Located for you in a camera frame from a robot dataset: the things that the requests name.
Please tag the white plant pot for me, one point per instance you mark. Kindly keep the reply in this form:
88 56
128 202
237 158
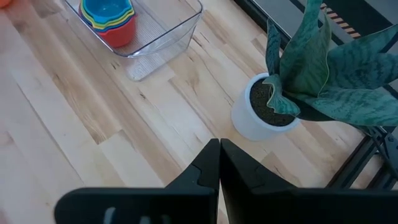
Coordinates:
245 121

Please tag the black aluminium table frame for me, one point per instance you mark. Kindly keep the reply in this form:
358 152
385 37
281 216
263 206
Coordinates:
354 161

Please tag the green snake plant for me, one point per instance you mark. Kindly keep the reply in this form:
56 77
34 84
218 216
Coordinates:
342 68

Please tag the green measuring cup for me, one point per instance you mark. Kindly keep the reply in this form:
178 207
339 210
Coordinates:
107 26

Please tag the black mat hazard-striped edge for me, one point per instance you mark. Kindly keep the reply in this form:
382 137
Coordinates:
357 15

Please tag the orange measuring cup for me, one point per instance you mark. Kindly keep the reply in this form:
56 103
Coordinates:
3 2

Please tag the red measuring cup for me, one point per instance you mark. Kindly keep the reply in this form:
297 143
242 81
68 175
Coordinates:
119 37

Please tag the teal measuring cup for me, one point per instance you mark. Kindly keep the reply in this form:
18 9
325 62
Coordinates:
107 9

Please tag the clear plastic basket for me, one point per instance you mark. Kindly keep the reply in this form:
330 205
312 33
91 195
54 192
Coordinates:
174 34

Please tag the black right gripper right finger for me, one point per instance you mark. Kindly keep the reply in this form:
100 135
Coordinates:
295 207

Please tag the dark blue measuring cup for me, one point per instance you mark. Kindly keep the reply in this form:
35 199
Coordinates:
104 31

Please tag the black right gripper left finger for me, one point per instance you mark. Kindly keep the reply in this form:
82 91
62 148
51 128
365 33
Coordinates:
155 207

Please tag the yellow measuring cup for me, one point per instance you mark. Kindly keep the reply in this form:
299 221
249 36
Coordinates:
107 28

